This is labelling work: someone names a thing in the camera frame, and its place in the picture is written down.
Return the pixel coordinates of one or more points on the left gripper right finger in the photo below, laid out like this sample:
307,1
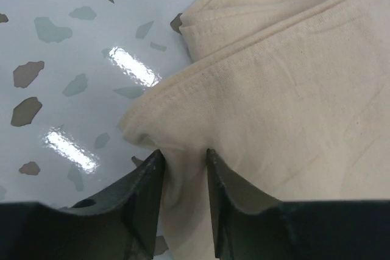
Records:
247,223

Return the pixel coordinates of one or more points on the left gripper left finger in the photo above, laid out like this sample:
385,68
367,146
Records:
118,222

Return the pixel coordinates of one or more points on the beige cloth wrap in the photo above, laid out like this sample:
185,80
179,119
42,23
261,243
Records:
293,94

